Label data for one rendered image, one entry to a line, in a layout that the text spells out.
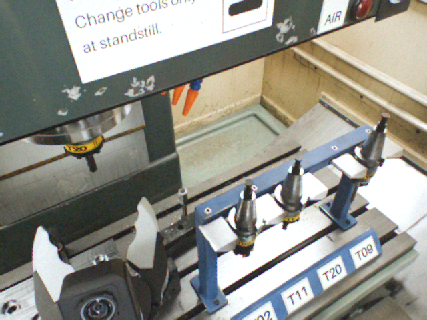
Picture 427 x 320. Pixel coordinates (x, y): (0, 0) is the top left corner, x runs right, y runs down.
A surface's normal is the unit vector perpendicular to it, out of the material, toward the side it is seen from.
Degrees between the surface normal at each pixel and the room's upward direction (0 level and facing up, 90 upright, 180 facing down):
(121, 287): 64
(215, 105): 90
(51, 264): 2
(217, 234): 0
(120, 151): 90
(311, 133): 24
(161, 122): 90
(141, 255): 2
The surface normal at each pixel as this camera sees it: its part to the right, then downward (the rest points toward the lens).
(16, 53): 0.53, 0.59
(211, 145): -0.01, -0.71
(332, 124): -0.36, -0.50
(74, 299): 0.26, 0.28
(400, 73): -0.85, 0.37
